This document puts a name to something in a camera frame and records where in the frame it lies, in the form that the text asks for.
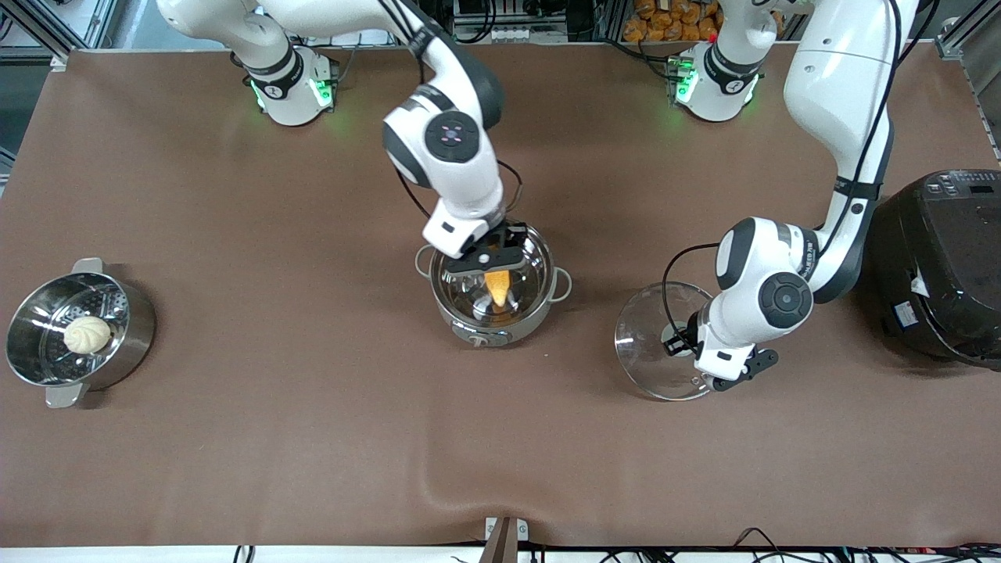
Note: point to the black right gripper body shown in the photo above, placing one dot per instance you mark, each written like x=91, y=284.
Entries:
x=512, y=237

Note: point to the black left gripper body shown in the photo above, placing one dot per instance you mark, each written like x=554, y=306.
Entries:
x=677, y=339

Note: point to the yellow toy corn cob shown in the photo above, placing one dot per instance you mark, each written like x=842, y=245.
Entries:
x=498, y=288

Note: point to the glass pot lid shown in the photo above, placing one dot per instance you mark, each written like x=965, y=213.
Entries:
x=649, y=344

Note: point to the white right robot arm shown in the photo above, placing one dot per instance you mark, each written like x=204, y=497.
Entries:
x=450, y=141

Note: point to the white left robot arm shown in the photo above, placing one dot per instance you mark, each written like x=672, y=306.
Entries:
x=837, y=102

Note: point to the grey electric cooking pot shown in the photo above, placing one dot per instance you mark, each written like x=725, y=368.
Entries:
x=485, y=332

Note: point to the stainless steel steamer pot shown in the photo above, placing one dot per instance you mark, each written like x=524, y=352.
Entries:
x=133, y=344

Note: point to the brown table mat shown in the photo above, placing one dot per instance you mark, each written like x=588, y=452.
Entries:
x=313, y=446

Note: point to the black rice cooker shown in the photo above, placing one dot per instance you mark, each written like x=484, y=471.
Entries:
x=938, y=266

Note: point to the metal table clamp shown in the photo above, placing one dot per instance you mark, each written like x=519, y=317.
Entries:
x=506, y=536

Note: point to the orange snack bag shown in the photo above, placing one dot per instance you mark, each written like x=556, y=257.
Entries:
x=672, y=19

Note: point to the perforated steel steamer tray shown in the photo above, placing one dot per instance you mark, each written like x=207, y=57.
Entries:
x=98, y=301

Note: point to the white steamed bun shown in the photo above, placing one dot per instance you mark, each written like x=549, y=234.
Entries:
x=87, y=335

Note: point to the aluminium frame profile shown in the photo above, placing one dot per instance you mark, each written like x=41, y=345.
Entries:
x=55, y=27
x=966, y=35

